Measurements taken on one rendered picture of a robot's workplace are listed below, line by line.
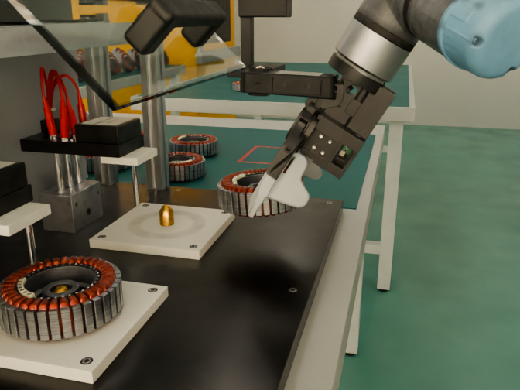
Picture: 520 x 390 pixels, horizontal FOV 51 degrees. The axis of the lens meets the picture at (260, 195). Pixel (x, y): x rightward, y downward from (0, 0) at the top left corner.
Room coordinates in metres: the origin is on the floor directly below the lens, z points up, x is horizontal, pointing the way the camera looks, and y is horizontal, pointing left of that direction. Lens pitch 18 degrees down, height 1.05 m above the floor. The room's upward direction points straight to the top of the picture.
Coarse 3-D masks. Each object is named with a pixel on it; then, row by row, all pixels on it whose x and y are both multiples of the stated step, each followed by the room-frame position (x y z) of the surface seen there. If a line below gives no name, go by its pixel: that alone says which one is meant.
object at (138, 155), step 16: (80, 128) 0.68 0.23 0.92; (96, 128) 0.68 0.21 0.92; (112, 128) 0.67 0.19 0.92; (128, 128) 0.70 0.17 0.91; (32, 144) 0.70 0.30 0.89; (48, 144) 0.69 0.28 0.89; (64, 144) 0.69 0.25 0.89; (80, 144) 0.68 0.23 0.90; (96, 144) 0.68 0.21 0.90; (112, 144) 0.67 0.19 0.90; (128, 144) 0.69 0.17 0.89; (64, 160) 0.72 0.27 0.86; (112, 160) 0.68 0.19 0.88; (128, 160) 0.67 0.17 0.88; (144, 160) 0.69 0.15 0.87; (80, 176) 0.75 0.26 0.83
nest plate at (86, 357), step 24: (144, 288) 0.51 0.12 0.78; (120, 312) 0.46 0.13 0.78; (144, 312) 0.46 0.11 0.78; (0, 336) 0.42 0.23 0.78; (96, 336) 0.42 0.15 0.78; (120, 336) 0.42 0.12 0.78; (0, 360) 0.39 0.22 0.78; (24, 360) 0.38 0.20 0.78; (48, 360) 0.38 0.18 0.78; (72, 360) 0.38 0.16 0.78; (96, 360) 0.38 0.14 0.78
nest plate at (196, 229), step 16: (144, 208) 0.75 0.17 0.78; (160, 208) 0.75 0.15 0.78; (176, 208) 0.75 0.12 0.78; (192, 208) 0.75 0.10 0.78; (208, 208) 0.75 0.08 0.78; (112, 224) 0.69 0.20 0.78; (128, 224) 0.69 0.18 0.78; (144, 224) 0.69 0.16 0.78; (176, 224) 0.69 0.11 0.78; (192, 224) 0.69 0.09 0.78; (208, 224) 0.69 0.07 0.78; (224, 224) 0.70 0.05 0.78; (96, 240) 0.63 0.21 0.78; (112, 240) 0.63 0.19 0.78; (128, 240) 0.63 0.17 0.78; (144, 240) 0.63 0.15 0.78; (160, 240) 0.63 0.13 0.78; (176, 240) 0.63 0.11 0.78; (192, 240) 0.63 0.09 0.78; (208, 240) 0.63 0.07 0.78; (176, 256) 0.61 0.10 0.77; (192, 256) 0.60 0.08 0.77
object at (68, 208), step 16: (48, 192) 0.70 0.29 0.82; (64, 192) 0.70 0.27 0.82; (80, 192) 0.71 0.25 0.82; (96, 192) 0.74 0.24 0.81; (64, 208) 0.69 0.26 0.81; (80, 208) 0.70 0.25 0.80; (96, 208) 0.74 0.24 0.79; (48, 224) 0.70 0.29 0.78; (64, 224) 0.69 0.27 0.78; (80, 224) 0.70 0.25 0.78
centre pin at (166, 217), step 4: (164, 204) 0.69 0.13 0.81; (168, 204) 0.69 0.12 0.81; (164, 208) 0.69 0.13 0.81; (168, 208) 0.69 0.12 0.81; (172, 208) 0.69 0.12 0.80; (160, 212) 0.68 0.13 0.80; (164, 212) 0.68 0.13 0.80; (168, 212) 0.68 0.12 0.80; (172, 212) 0.69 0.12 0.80; (160, 216) 0.68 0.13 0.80; (164, 216) 0.68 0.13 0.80; (168, 216) 0.68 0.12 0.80; (172, 216) 0.69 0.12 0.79; (160, 220) 0.68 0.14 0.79; (164, 220) 0.68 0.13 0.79; (168, 220) 0.68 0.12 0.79; (172, 220) 0.69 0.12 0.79; (160, 224) 0.69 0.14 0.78; (164, 224) 0.68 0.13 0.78; (168, 224) 0.68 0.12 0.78; (172, 224) 0.69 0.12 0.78
